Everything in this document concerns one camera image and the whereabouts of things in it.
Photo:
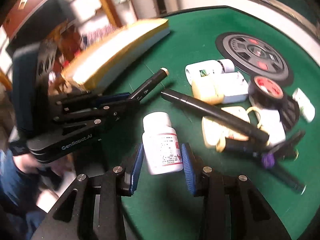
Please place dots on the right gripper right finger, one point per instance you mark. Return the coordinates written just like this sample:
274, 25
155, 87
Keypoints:
233, 208

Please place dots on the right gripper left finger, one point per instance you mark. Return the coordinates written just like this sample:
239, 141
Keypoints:
90, 208

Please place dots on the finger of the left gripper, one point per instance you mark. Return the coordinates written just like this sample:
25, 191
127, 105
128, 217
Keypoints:
105, 99
110, 111

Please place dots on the black marker beige cap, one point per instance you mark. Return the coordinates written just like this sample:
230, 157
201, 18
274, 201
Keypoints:
147, 86

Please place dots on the white red label bottle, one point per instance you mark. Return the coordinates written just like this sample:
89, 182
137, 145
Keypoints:
161, 146

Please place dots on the blue sleeve left forearm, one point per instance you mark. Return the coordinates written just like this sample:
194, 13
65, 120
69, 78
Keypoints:
20, 216

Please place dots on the person's left hand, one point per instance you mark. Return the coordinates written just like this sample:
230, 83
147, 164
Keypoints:
28, 164

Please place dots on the black marker purple band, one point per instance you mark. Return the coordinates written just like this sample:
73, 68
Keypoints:
267, 157

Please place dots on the white green label bottle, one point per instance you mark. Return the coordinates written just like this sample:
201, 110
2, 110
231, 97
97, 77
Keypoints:
208, 67

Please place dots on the long black marker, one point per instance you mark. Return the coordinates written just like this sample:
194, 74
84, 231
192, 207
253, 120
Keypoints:
215, 113

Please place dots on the white yellow package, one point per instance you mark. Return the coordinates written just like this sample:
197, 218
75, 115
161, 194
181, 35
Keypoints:
264, 119

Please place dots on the black television screen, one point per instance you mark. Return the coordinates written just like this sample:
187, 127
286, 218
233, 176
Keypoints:
38, 25

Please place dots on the black red tape roll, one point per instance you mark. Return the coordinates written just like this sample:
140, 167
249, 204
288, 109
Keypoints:
266, 92

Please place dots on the small white box right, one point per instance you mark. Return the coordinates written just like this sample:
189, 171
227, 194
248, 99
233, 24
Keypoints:
307, 109

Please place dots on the round dice control panel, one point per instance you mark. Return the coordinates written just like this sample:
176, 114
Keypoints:
255, 57

